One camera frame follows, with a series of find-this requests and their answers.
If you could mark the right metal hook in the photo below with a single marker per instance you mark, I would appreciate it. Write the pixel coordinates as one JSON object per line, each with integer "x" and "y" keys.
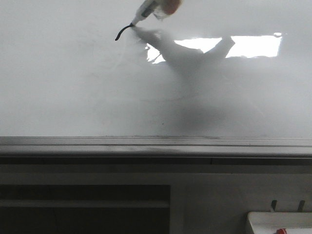
{"x": 301, "y": 206}

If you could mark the white tray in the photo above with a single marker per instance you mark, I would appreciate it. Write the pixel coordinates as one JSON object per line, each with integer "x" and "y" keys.
{"x": 270, "y": 222}

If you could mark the red cap in tray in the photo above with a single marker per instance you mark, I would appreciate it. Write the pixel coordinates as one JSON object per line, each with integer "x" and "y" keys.
{"x": 281, "y": 231}

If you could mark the metal hook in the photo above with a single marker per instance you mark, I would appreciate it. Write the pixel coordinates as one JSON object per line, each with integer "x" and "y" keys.
{"x": 301, "y": 206}
{"x": 273, "y": 205}

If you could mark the white whiteboard with aluminium frame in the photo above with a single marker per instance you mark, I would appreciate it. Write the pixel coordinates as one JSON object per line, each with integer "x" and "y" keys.
{"x": 224, "y": 77}

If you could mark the white black whiteboard marker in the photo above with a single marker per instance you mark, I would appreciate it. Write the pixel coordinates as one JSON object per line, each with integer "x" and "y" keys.
{"x": 161, "y": 9}

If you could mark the left metal hook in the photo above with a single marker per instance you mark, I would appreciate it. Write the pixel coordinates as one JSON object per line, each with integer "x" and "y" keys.
{"x": 273, "y": 205}

